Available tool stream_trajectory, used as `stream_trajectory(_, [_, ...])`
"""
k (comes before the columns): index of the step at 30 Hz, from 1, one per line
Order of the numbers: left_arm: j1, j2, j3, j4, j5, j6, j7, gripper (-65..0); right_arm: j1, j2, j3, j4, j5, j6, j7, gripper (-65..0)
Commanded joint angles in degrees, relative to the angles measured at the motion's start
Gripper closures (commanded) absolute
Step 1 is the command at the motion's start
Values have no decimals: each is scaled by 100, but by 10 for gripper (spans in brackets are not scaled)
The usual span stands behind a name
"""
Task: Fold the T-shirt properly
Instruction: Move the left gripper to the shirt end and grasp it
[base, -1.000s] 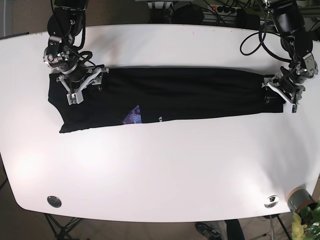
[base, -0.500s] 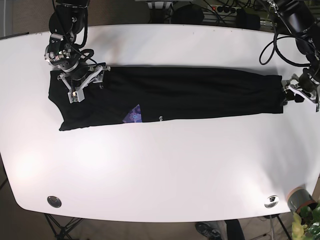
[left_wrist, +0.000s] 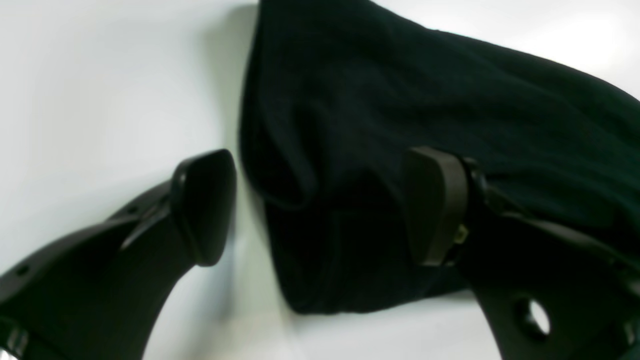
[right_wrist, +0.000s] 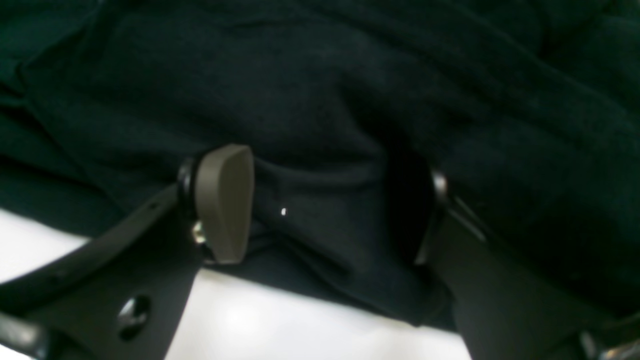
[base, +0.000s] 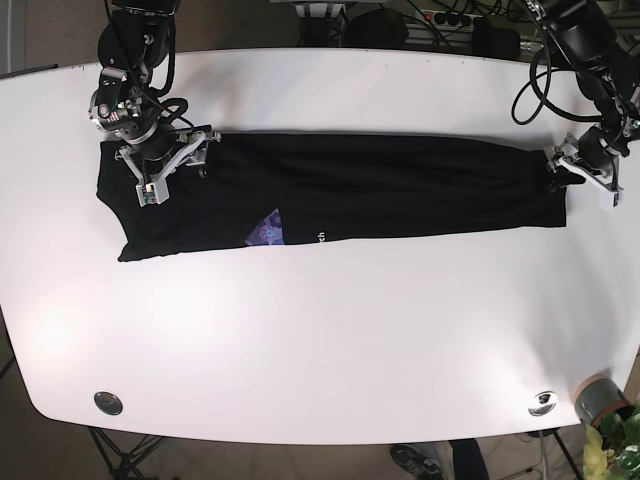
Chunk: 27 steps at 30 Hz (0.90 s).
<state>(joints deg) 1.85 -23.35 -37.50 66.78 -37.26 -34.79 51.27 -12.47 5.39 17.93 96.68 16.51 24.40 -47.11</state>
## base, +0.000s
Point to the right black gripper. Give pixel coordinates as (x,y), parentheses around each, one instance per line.
(153,157)

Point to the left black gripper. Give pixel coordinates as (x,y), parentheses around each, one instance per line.
(592,159)

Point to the plain black T-shirt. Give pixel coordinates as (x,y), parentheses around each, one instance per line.
(295,189)

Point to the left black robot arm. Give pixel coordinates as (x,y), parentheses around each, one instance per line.
(606,74)

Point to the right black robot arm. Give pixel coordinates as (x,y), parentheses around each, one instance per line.
(137,54)

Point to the grey plant pot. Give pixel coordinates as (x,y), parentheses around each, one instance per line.
(597,396)

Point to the right silver table grommet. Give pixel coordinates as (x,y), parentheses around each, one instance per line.
(542,403)

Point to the silver table grommet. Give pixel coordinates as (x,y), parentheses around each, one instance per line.
(108,403)
(542,403)

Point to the left silver table grommet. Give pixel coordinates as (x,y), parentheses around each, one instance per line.
(108,403)

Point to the green potted plant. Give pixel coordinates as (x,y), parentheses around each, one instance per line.
(611,451)

